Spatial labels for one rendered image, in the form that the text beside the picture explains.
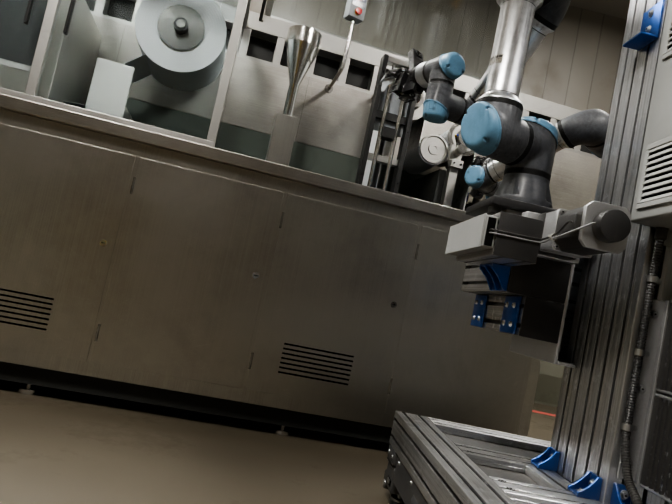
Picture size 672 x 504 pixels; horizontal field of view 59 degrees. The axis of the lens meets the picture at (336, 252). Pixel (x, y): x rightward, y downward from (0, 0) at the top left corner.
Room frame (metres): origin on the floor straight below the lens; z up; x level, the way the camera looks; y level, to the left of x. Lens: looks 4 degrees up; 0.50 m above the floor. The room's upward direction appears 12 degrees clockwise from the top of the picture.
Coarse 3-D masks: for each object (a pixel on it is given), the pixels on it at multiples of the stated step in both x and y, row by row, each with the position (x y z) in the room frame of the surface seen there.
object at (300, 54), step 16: (288, 48) 2.32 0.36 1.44; (304, 48) 2.30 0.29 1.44; (288, 64) 2.34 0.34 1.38; (304, 64) 2.32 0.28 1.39; (288, 96) 2.34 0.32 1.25; (288, 112) 2.34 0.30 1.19; (272, 128) 2.38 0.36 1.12; (288, 128) 2.31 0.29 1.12; (272, 144) 2.30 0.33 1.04; (288, 144) 2.32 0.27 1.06; (272, 160) 2.31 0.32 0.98; (288, 160) 2.32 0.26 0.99
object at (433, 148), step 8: (432, 136) 2.37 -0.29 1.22; (440, 136) 2.37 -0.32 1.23; (424, 144) 2.36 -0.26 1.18; (432, 144) 2.37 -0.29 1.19; (440, 144) 2.38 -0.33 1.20; (424, 152) 2.37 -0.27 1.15; (432, 152) 2.37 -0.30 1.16; (440, 152) 2.38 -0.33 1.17; (432, 160) 2.37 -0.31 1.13; (440, 160) 2.37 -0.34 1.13
